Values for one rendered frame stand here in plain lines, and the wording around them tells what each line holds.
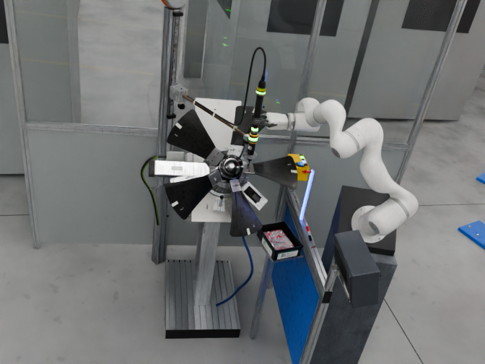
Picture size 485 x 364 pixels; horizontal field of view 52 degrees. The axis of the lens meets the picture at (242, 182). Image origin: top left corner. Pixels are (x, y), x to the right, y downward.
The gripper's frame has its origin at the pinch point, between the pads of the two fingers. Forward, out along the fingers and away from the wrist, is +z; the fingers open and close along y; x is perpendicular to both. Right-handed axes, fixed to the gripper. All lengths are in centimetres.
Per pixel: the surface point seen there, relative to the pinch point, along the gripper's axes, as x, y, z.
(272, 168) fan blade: -27.1, -0.7, -12.8
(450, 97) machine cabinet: -107, 325, -319
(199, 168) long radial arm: -34.7, 7.7, 23.9
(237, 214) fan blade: -44.0, -19.2, 5.8
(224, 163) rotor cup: -23.7, -4.0, 13.0
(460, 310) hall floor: -145, 9, -177
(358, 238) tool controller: -21, -63, -37
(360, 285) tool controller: -28, -83, -33
